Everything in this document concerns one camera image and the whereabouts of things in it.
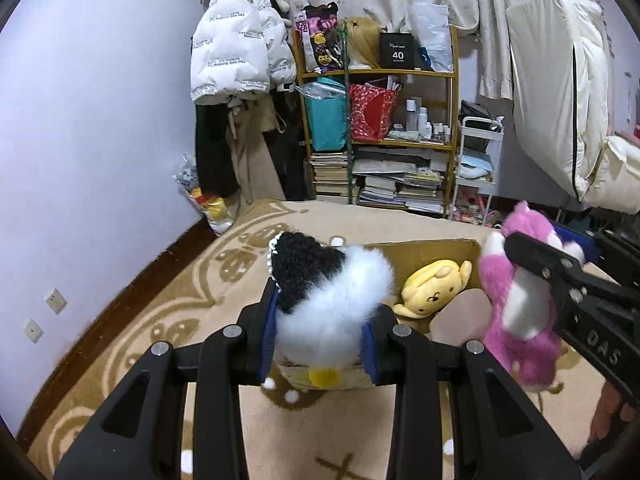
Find yellow duck plush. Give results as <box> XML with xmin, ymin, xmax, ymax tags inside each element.
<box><xmin>393</xmin><ymin>260</ymin><xmax>473</xmax><ymax>320</ymax></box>

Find pink bear plush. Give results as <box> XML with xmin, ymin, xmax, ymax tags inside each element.
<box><xmin>478</xmin><ymin>202</ymin><xmax>585</xmax><ymax>391</ymax></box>

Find black white fluffy plush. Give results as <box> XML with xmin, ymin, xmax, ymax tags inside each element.
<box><xmin>262</xmin><ymin>231</ymin><xmax>395</xmax><ymax>410</ymax></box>

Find person's right hand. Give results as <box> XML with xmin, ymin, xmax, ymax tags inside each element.
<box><xmin>588</xmin><ymin>382</ymin><xmax>638</xmax><ymax>443</ymax></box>

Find cardboard box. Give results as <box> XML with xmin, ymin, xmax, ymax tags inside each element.
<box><xmin>276</xmin><ymin>237</ymin><xmax>606</xmax><ymax>391</ymax></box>

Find beige patterned carpet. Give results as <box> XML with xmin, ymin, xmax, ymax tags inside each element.
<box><xmin>29</xmin><ymin>200</ymin><xmax>623</xmax><ymax>479</ymax></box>

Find plastic bag with toys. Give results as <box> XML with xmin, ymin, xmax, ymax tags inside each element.
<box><xmin>174</xmin><ymin>154</ymin><xmax>234</xmax><ymax>235</ymax></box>

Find white rolling cart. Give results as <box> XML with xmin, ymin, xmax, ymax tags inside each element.
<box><xmin>448</xmin><ymin>116</ymin><xmax>504</xmax><ymax>226</ymax></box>

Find beige coat hanging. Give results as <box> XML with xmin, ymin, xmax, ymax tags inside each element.
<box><xmin>227</xmin><ymin>96</ymin><xmax>285</xmax><ymax>206</ymax></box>

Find stack of books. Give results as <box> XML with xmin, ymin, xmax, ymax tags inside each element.
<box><xmin>309</xmin><ymin>152</ymin><xmax>354</xmax><ymax>204</ymax></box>

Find white folded mattress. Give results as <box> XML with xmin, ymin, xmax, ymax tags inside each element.
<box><xmin>506</xmin><ymin>0</ymin><xmax>639</xmax><ymax>214</ymax></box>

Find red patterned bag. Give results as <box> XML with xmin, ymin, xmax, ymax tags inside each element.
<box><xmin>349</xmin><ymin>84</ymin><xmax>397</xmax><ymax>142</ymax></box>

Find wooden bookshelf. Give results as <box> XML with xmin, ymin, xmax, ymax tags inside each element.
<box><xmin>292</xmin><ymin>24</ymin><xmax>461</xmax><ymax>219</ymax></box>

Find teal bag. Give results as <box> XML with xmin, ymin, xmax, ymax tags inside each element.
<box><xmin>300</xmin><ymin>77</ymin><xmax>347</xmax><ymax>152</ymax></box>

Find black box with 40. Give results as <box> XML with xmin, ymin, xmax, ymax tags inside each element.
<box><xmin>378</xmin><ymin>32</ymin><xmax>416</xmax><ymax>70</ymax></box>

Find white puffer jacket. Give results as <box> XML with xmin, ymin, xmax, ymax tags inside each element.
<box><xmin>190</xmin><ymin>0</ymin><xmax>296</xmax><ymax>105</ymax></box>

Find blonde wig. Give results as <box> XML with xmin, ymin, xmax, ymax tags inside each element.
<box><xmin>341</xmin><ymin>18</ymin><xmax>384</xmax><ymax>70</ymax></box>

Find wall socket upper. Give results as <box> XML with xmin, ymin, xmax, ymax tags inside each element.
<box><xmin>44</xmin><ymin>288</ymin><xmax>67</xmax><ymax>314</ymax></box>

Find wall socket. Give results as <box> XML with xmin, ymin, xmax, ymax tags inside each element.
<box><xmin>44</xmin><ymin>288</ymin><xmax>67</xmax><ymax>314</ymax></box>
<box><xmin>24</xmin><ymin>318</ymin><xmax>43</xmax><ymax>344</ymax></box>

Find wall socket lower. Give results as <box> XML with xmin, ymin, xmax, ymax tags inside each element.
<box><xmin>24</xmin><ymin>318</ymin><xmax>43</xmax><ymax>344</ymax></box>

